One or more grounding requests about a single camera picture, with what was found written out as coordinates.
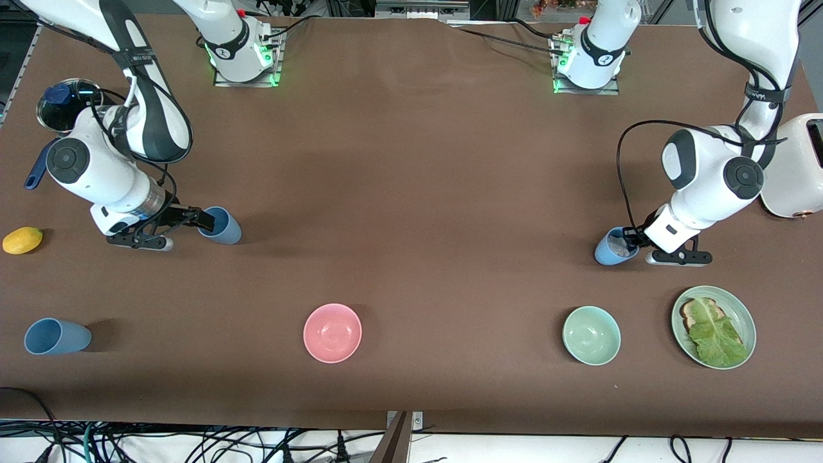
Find pale green plate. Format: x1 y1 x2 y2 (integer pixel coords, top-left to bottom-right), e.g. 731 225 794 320
671 286 757 370

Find black base cable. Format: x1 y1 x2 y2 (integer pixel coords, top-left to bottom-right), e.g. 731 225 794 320
449 24 566 55
260 13 323 43
505 18 566 41

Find yellow lemon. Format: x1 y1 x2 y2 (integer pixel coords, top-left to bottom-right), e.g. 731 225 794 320
2 226 44 255

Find metal table edge bracket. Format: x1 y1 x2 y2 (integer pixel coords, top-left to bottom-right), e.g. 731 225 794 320
386 410 424 433

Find pink bowl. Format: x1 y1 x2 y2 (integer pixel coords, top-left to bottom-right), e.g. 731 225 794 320
303 303 363 364

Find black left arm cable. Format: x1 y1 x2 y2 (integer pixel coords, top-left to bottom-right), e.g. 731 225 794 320
616 0 789 234

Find dark blue saucepan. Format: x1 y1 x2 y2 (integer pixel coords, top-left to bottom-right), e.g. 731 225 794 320
24 77 107 191

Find green lettuce leaf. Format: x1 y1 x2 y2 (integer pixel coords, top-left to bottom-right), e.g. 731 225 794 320
688 298 750 368

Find toast slice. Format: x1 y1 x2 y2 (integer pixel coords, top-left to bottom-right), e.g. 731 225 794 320
680 297 743 348

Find blue plastic cup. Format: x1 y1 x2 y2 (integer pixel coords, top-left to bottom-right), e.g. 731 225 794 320
594 226 641 266
196 206 243 246
24 318 93 356

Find orange background object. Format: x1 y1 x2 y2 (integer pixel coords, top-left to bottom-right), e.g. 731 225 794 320
532 0 583 17

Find white toaster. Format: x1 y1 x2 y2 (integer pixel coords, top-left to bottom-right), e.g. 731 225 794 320
761 113 823 219

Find grey equipment box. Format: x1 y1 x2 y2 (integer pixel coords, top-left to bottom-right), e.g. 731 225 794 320
375 0 471 21

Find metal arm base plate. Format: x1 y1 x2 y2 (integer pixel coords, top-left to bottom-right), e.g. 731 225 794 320
213 29 284 88
552 35 620 96

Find dark camera pole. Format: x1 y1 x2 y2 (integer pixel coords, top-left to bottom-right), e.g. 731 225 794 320
368 412 412 463

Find glass lid with blue knob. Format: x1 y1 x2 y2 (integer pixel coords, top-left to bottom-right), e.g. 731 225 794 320
37 78 104 134

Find aluminium frame rail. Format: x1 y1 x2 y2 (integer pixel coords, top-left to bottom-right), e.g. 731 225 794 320
0 26 41 123

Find pale green bowl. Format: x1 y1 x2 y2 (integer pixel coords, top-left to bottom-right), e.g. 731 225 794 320
562 305 622 367

